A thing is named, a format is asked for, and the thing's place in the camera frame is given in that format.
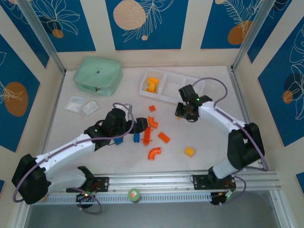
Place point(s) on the orange lattice lego piece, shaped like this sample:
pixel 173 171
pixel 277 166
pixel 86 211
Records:
pixel 147 135

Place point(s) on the yellow lego brick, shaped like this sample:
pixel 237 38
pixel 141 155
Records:
pixel 189 152
pixel 151 90

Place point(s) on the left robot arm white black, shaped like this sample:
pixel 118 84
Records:
pixel 66 149

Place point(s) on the white three-compartment tray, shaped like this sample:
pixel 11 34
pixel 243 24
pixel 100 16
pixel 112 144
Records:
pixel 169 85

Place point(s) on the small clear plastic bag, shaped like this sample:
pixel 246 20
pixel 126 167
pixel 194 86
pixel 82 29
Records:
pixel 90 108
pixel 74 104

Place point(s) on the mint green zip pouch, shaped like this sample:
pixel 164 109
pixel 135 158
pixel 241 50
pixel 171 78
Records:
pixel 97 73

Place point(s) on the black base connector box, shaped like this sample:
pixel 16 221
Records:
pixel 217 200
pixel 84 198

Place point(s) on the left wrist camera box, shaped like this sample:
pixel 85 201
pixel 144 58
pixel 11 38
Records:
pixel 128 107

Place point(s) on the aluminium side rail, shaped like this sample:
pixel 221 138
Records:
pixel 237 85

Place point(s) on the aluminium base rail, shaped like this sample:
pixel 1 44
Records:
pixel 154 180

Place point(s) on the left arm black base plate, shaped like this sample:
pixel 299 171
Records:
pixel 102 184

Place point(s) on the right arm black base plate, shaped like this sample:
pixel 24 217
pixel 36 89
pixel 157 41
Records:
pixel 199 181

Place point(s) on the aluminium corner post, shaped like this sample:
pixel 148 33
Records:
pixel 251 35
pixel 43 35

